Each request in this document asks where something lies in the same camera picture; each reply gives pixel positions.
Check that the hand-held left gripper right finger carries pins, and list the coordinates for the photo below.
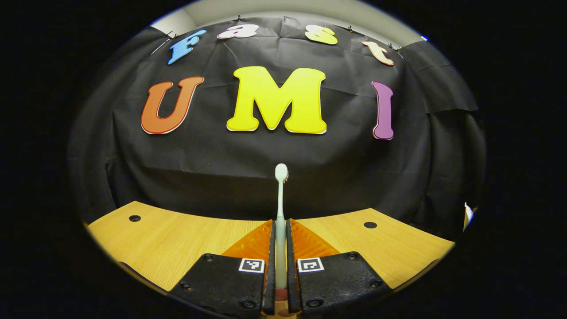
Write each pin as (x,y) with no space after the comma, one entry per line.
(291,274)

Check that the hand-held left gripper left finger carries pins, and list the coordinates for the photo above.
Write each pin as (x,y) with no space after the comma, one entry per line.
(270,266)

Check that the beige cup with brown inside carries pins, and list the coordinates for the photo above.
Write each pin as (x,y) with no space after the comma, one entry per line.
(281,295)

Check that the pale green toothbrush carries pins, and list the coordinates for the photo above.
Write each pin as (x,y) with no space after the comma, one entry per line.
(281,212)

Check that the wooden desktop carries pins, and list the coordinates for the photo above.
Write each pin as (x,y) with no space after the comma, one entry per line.
(177,239)

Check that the black backdrop cloth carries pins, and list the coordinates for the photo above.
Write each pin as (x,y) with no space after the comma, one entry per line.
(266,155)

